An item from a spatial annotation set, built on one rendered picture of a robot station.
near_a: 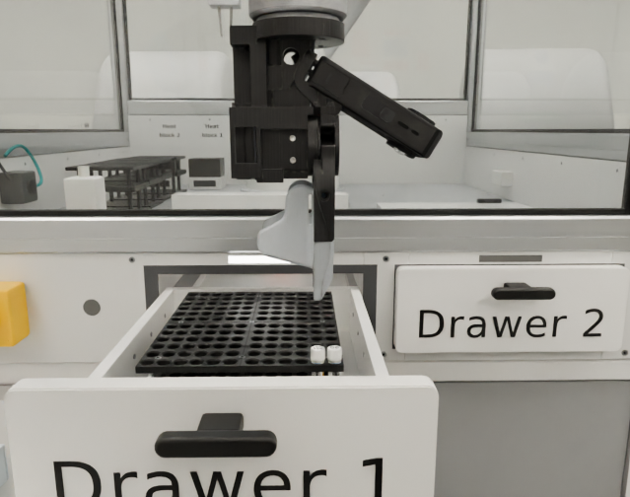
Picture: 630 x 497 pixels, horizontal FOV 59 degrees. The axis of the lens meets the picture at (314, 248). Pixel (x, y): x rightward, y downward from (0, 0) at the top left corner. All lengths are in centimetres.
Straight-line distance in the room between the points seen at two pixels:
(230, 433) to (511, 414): 54
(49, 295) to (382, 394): 50
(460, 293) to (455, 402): 17
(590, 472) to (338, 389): 60
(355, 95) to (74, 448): 32
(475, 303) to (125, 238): 44
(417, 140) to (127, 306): 45
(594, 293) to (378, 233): 28
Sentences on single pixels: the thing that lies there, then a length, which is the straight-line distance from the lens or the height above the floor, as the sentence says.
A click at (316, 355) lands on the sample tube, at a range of 48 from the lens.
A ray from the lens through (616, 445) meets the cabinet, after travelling 92.
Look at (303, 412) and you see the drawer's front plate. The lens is 39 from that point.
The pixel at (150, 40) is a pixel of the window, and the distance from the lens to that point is 73.
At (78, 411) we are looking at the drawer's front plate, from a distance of 42.
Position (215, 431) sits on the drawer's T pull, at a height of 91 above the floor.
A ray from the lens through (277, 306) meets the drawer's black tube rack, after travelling 64.
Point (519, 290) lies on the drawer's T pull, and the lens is 70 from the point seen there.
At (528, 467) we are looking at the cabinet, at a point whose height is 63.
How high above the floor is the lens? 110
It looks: 12 degrees down
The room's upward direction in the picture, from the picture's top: straight up
